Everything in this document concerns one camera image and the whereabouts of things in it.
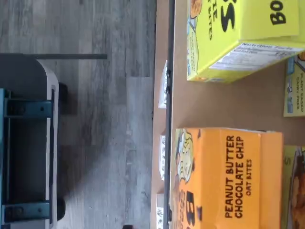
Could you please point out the dark metal bar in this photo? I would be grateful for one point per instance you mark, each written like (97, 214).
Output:
(83, 56)

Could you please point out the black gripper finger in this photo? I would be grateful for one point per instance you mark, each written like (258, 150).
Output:
(128, 226)

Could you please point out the white patterned carton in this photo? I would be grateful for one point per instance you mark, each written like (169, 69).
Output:
(163, 90)
(160, 212)
(163, 157)

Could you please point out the grey cart with teal frame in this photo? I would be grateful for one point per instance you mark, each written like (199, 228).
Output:
(26, 143)

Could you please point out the orange Bobo's peanut butter box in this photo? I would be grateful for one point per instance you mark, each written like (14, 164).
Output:
(295, 186)
(214, 179)

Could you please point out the wooden shelf board with Bobo's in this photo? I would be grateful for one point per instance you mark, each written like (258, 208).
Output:
(238, 105)

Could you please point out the lime green Bobo's box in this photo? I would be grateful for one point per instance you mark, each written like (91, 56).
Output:
(238, 57)
(295, 95)

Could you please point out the black metal shelf frame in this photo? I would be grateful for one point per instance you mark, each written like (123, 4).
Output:
(169, 35)

